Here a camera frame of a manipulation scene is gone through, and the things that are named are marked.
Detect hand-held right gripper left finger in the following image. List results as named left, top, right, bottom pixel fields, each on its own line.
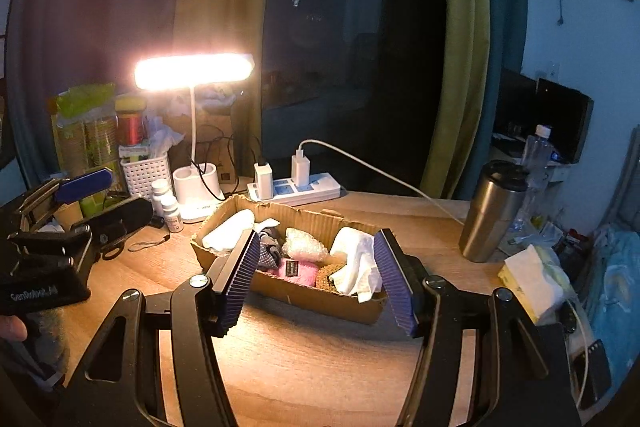
left=52, top=228, right=261, bottom=427

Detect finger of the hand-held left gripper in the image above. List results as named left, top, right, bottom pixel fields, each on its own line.
left=17, top=168, right=113, bottom=233
left=70, top=197, right=153, bottom=260

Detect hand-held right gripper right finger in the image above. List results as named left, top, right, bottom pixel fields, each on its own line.
left=372, top=228, right=583, bottom=427

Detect dark patterned socks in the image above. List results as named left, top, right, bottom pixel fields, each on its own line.
left=255, top=229, right=288, bottom=270

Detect white paper towel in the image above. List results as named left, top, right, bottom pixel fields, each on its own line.
left=327, top=227, right=383, bottom=303

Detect pink fluffy cloth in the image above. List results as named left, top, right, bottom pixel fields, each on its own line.
left=272, top=257, right=318, bottom=290

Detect brown cardboard box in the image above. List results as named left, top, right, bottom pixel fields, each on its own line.
left=190, top=194, right=388, bottom=325

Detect brown scouring sponge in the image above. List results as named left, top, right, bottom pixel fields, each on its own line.
left=315, top=263, right=351, bottom=295

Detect person's left hand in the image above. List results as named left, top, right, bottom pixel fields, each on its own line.
left=0, top=314, right=28, bottom=343

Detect white plastic basket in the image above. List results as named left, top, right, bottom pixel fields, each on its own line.
left=120, top=154, right=173, bottom=200

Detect large white pill bottle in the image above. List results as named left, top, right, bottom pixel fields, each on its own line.
left=151, top=179, right=173, bottom=215

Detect small white pill bottle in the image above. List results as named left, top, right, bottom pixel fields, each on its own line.
left=161, top=197, right=182, bottom=234

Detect green snack bag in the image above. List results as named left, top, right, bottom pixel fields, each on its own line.
left=50, top=84, right=121, bottom=188

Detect green white box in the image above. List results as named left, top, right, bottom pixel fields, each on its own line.
left=119, top=144, right=151, bottom=162

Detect red can yellow lid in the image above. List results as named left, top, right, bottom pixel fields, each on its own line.
left=115, top=97, right=148, bottom=146

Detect white desk lamp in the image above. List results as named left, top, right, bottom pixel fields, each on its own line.
left=134, top=53, right=256, bottom=223

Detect crumpled white plastic bag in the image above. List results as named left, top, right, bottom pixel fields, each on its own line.
left=147, top=114, right=186, bottom=158

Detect small white charger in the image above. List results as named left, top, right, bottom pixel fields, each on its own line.
left=254, top=162, right=275, bottom=198

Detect white power strip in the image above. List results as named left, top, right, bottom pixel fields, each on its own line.
left=247, top=173, right=342, bottom=206

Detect stainless steel tumbler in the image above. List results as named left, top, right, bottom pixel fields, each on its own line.
left=459, top=159, right=531, bottom=264

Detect yellow white tissue box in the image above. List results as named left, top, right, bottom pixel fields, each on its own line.
left=497, top=244, right=573, bottom=325

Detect clear plastic water bottle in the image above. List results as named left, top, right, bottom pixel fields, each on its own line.
left=515, top=124, right=553, bottom=228

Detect black phone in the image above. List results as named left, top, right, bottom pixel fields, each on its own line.
left=570, top=339, right=613, bottom=408

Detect blue bedding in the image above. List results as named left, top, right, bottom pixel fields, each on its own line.
left=590, top=227, right=640, bottom=388

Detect black monitor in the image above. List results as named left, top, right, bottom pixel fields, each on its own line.
left=495, top=69, right=595, bottom=164

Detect grey padded headboard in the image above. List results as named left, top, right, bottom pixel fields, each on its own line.
left=617, top=122, right=640, bottom=228

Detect tan wrist lanyard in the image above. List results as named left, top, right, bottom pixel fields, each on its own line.
left=127, top=234, right=171, bottom=253

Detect white charging cable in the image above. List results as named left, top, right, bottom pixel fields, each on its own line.
left=297, top=139, right=466, bottom=225

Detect black lamp cable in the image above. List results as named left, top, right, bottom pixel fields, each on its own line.
left=195, top=134, right=263, bottom=200

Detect white charger with cable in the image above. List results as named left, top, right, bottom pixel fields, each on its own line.
left=291, top=148, right=312, bottom=185

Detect thin white cable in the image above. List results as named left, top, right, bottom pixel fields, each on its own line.
left=565, top=302, right=591, bottom=408

